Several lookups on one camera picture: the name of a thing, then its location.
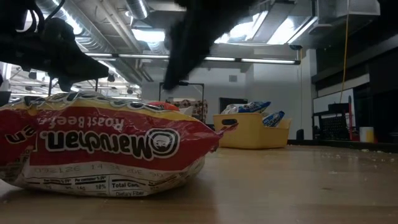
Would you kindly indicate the patterned cloth item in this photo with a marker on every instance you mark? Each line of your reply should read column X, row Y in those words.
column 197, row 109

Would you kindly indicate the yellow plastic bin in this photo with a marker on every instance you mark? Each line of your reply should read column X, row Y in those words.
column 248, row 133

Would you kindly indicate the round silver ceiling duct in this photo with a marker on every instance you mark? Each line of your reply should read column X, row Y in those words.
column 136, row 7

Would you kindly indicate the white bin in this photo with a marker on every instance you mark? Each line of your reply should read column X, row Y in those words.
column 187, row 110

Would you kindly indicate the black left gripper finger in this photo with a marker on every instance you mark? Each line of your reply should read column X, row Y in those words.
column 65, row 84
column 87, row 65

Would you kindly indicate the black monitor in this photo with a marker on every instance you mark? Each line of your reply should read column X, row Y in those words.
column 231, row 102

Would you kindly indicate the small black floor object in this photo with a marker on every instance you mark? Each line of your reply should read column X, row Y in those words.
column 300, row 134

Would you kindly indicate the blue Maruchan noodle pack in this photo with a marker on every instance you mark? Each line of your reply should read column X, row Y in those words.
column 252, row 107
column 273, row 119

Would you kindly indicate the red Maruchan roast beef pack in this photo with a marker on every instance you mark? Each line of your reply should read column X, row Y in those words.
column 109, row 130

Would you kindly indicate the black metal frame stand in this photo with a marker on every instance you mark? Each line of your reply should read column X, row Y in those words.
column 202, row 93

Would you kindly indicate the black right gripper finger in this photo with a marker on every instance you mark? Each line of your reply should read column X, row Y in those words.
column 183, row 59

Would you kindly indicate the black object at table edge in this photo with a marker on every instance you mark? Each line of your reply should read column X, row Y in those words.
column 4, row 99

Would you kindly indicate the red pole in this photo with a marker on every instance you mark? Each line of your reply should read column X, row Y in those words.
column 350, row 118

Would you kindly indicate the white and yellow roll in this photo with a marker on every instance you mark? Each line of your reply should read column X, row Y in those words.
column 367, row 134

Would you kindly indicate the long ceiling light fixture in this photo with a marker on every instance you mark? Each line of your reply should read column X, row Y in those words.
column 267, row 60

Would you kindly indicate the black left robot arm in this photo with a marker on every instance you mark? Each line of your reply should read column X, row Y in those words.
column 21, row 54

